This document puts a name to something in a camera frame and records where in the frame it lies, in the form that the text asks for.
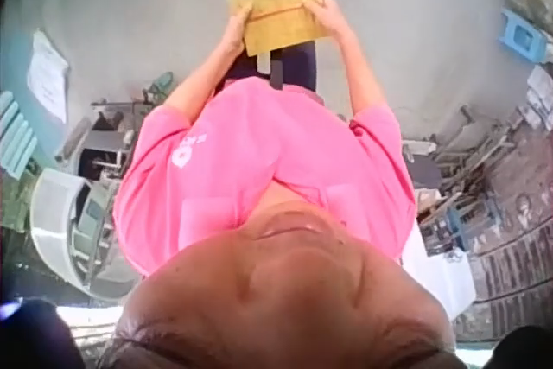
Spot person's left hand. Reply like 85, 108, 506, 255
223, 1, 255, 58

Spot person's legs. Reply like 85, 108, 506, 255
213, 38, 323, 96

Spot grey metal machine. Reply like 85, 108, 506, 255
54, 70, 176, 182

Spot heap of wood scraps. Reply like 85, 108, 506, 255
401, 104, 526, 214

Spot white plastic bin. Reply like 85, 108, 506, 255
29, 167, 142, 302

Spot blue plastic stool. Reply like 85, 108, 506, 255
498, 7, 549, 62

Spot teal slatted panel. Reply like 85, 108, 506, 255
0, 90, 40, 181

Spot heap of grey boards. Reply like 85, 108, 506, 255
516, 64, 553, 130

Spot white paper sheet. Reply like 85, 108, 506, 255
26, 29, 71, 124

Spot yellow wooden board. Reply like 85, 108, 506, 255
226, 0, 334, 58

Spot person's right hand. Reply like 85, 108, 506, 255
302, 0, 350, 42

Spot white sack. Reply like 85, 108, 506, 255
399, 219, 477, 322

